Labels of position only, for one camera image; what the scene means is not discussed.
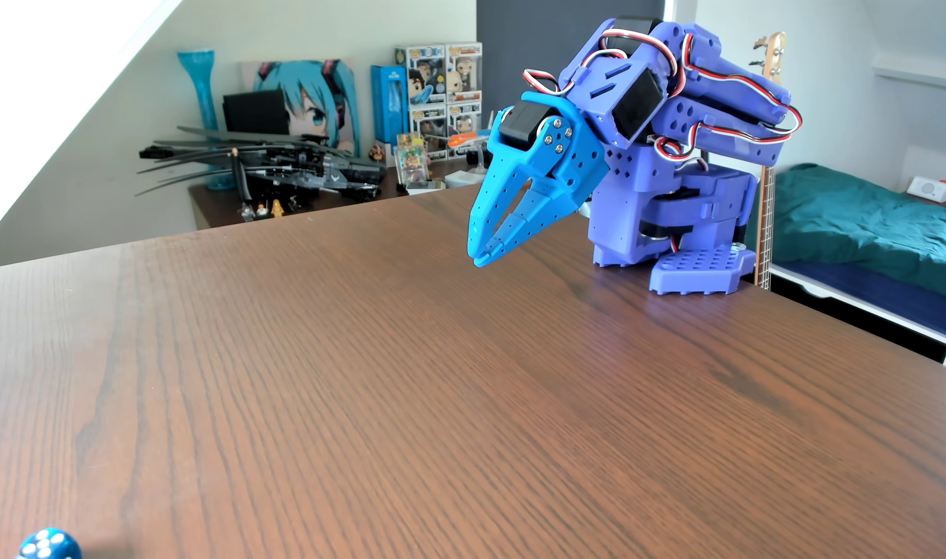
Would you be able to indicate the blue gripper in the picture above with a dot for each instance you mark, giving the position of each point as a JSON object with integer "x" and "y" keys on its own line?
{"x": 579, "y": 155}

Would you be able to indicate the blue dice with white pips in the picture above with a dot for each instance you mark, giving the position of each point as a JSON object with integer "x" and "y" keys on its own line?
{"x": 47, "y": 545}

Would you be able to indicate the purple blue robot arm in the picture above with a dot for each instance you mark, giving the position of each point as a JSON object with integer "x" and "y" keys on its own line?
{"x": 636, "y": 202}

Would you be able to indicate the small black device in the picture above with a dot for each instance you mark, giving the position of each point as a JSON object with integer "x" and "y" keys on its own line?
{"x": 474, "y": 158}

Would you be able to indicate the small white box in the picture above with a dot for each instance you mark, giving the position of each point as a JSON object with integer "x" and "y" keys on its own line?
{"x": 461, "y": 178}

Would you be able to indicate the orange white model plane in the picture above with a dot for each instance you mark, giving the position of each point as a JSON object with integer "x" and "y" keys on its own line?
{"x": 463, "y": 140}

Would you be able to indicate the vinyl figure collectible box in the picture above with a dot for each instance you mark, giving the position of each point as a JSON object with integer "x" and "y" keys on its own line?
{"x": 424, "y": 74}
{"x": 430, "y": 128}
{"x": 463, "y": 118}
{"x": 463, "y": 71}

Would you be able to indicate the clear acrylic character stand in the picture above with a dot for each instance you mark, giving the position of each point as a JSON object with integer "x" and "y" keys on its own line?
{"x": 410, "y": 159}

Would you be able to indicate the small brown figurine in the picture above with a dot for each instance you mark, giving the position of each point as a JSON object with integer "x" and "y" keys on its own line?
{"x": 376, "y": 153}

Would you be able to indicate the tall blue product box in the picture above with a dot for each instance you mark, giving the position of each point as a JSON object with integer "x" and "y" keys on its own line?
{"x": 387, "y": 101}

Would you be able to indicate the black model aircraft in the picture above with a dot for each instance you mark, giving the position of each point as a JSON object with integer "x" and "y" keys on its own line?
{"x": 302, "y": 167}

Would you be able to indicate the teal haired anime picture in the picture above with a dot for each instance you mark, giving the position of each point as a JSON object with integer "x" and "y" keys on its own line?
{"x": 313, "y": 97}

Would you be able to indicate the wooden neck bass guitar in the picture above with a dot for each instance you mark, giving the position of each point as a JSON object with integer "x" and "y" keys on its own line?
{"x": 765, "y": 225}

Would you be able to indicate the tiny orange minifigure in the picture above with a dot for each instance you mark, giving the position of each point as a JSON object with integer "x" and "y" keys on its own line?
{"x": 277, "y": 209}

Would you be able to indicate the black rectangular box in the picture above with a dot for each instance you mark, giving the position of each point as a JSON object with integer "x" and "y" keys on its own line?
{"x": 255, "y": 112}

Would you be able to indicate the tiny grey minifigure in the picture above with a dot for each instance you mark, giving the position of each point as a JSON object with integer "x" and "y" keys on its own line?
{"x": 247, "y": 210}

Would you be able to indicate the dark brown side desk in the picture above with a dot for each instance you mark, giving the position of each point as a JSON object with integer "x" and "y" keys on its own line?
{"x": 209, "y": 206}

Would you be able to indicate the tall blue glass vase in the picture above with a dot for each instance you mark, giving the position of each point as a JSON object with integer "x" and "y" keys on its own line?
{"x": 201, "y": 85}

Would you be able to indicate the bed with teal blanket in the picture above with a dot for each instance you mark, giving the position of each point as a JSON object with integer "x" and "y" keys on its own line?
{"x": 869, "y": 225}

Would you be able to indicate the dark blue mattress sheet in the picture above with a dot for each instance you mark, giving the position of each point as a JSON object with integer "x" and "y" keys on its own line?
{"x": 892, "y": 299}

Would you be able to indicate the small white radio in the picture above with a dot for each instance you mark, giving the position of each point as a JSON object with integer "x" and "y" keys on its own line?
{"x": 929, "y": 189}

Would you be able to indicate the white bed frame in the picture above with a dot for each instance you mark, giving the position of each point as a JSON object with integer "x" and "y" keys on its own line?
{"x": 869, "y": 308}

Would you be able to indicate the white wall shelf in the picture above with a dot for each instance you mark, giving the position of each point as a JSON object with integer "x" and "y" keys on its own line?
{"x": 919, "y": 71}

